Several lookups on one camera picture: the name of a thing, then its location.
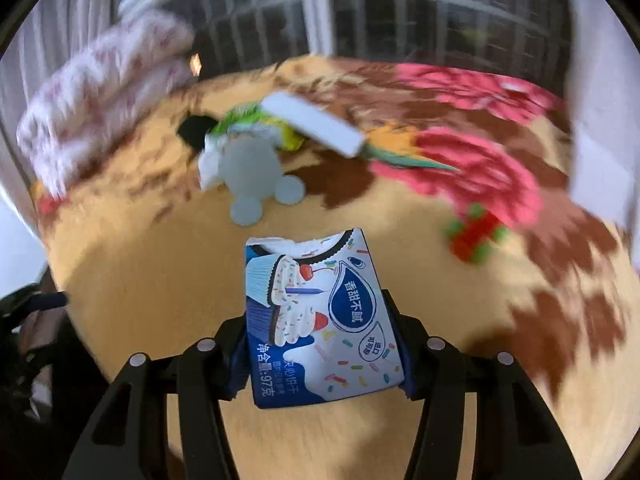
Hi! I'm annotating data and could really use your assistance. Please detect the folded white floral quilt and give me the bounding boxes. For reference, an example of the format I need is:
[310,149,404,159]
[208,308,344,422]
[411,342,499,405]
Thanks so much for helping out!
[16,10,195,197]

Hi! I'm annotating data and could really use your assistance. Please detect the black round cloth lump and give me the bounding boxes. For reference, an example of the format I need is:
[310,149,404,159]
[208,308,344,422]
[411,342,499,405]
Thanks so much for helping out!
[177,114,218,154]

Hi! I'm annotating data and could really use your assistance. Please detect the red toy car green wheels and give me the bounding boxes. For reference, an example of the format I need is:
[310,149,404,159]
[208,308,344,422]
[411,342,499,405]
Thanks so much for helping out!
[447,204,509,264]

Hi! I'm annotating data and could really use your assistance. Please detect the green snack bag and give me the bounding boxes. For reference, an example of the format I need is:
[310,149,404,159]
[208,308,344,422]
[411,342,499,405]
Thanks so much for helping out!
[207,102,304,152]

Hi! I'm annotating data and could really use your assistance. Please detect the white sheer left curtain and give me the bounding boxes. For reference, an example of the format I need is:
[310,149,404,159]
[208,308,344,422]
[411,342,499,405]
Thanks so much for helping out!
[1,0,118,233]

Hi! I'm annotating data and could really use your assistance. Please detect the long white box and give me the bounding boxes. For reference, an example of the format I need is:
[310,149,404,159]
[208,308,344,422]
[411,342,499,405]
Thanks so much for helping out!
[260,92,366,158]

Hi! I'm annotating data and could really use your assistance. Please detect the white window frame with bars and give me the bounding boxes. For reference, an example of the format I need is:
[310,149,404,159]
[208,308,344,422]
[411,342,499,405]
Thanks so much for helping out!
[118,0,572,91]

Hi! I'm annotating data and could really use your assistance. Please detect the blue white cookie box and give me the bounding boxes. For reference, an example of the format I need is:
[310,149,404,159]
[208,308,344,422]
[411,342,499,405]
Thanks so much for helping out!
[244,229,405,410]

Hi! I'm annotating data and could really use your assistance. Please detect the floral yellow bed blanket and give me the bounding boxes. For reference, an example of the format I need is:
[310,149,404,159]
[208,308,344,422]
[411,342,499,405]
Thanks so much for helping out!
[34,56,639,479]

